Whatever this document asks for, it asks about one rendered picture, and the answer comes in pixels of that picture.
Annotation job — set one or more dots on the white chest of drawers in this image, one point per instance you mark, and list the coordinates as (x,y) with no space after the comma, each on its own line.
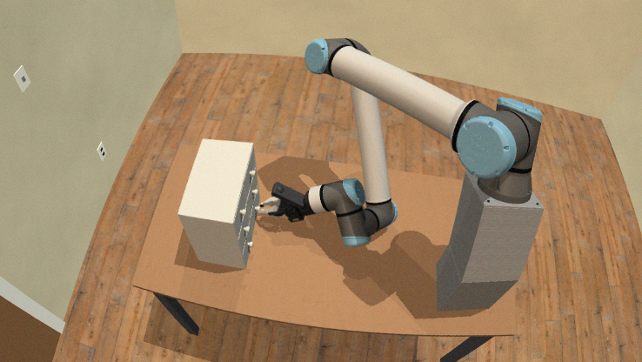
(210,199)

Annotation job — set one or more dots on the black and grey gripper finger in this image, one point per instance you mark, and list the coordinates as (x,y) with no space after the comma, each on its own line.
(274,212)
(271,201)

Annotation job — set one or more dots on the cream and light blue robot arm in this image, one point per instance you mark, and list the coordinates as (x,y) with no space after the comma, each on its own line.
(490,142)

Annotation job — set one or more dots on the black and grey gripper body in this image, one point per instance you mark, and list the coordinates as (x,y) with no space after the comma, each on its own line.
(294,212)

